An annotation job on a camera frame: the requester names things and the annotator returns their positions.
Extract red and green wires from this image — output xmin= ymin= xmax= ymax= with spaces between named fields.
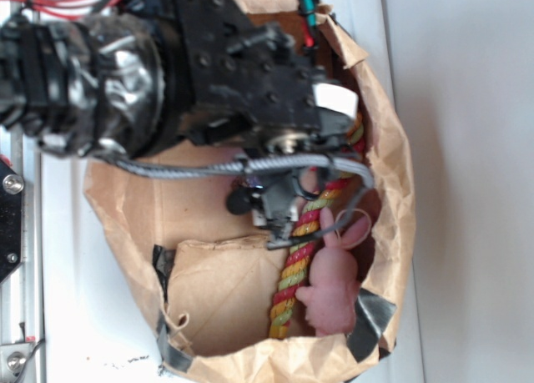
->
xmin=291 ymin=0 xmax=322 ymax=50

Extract pink plush bunny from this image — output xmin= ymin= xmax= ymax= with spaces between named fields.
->
xmin=295 ymin=209 xmax=371 ymax=337

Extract grey sleeved cable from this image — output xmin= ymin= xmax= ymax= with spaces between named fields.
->
xmin=85 ymin=153 xmax=375 ymax=250

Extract small grey camera module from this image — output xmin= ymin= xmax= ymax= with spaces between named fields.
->
xmin=225 ymin=168 xmax=330 ymax=250

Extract aluminium frame rail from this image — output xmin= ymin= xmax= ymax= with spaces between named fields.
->
xmin=0 ymin=0 xmax=46 ymax=383

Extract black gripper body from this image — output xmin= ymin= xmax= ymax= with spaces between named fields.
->
xmin=161 ymin=0 xmax=356 ymax=154

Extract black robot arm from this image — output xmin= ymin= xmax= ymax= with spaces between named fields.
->
xmin=1 ymin=0 xmax=358 ymax=158

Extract red yellow green rope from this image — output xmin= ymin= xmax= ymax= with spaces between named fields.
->
xmin=269 ymin=111 xmax=365 ymax=340

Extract brown paper bag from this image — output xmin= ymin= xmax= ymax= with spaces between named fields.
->
xmin=84 ymin=11 xmax=416 ymax=382

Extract black metal bracket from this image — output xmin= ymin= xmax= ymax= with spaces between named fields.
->
xmin=0 ymin=155 xmax=24 ymax=283

